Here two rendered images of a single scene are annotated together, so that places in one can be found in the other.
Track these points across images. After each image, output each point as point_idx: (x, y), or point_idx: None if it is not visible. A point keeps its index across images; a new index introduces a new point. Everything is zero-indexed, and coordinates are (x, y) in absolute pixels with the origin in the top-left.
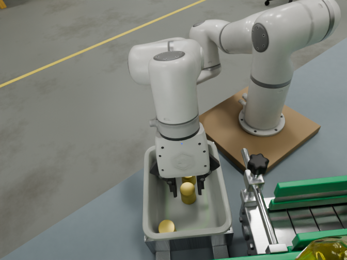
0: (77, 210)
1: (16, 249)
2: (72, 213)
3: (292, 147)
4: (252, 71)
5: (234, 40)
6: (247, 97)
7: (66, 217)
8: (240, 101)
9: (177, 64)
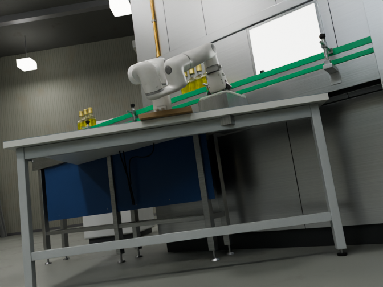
0: (274, 100)
1: (306, 95)
2: (277, 99)
3: None
4: (166, 81)
5: (158, 69)
6: (167, 98)
7: (280, 99)
8: (163, 107)
9: None
